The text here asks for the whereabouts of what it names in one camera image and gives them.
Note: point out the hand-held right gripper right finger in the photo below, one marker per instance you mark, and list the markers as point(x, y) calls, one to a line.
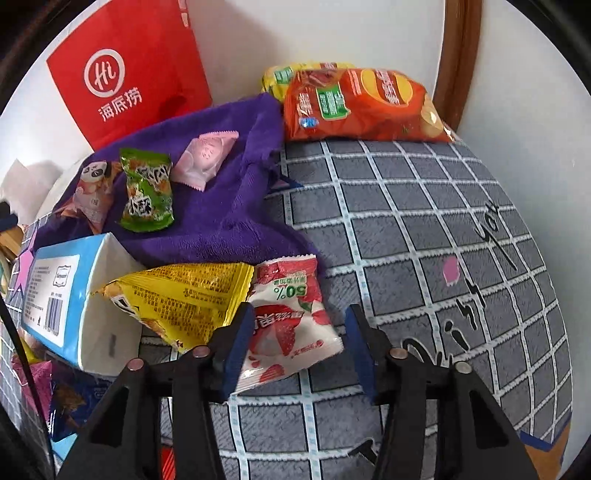
point(362, 350)

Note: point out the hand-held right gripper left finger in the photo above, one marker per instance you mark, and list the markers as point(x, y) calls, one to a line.
point(238, 350)

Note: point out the white strawberry snack packet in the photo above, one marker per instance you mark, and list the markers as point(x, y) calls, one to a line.
point(286, 323)

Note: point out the yellow snack packet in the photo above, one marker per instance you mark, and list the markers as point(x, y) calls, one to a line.
point(184, 290)

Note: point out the purple towel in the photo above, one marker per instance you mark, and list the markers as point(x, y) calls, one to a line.
point(231, 207)

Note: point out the dark blue snack packet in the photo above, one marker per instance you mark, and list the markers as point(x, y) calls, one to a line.
point(69, 401)

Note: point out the green snack packet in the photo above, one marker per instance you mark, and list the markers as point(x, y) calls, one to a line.
point(147, 194)

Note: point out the blue tissue box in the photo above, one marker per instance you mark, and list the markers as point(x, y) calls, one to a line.
point(55, 286)

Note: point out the pale pink candy packet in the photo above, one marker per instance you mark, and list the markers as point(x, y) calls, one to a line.
point(203, 157)

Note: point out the large pink snack packet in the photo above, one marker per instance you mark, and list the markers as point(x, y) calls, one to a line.
point(39, 383)

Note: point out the pink panda snack packet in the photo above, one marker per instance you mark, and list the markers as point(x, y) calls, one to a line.
point(94, 203)

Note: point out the grey checked bed cover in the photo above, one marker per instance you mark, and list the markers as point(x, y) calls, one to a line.
point(415, 230)

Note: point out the orange chips bag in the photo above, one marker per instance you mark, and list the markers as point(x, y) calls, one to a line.
point(360, 106)

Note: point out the white plastic shopping bag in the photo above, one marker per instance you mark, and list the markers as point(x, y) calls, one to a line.
point(32, 184)

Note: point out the yellow chips bag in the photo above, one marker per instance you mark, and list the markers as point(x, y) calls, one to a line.
point(274, 81)

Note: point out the red paper bag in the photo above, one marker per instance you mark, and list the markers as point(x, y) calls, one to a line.
point(138, 55)

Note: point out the brown wooden door frame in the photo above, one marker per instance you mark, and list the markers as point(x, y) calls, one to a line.
point(457, 55)

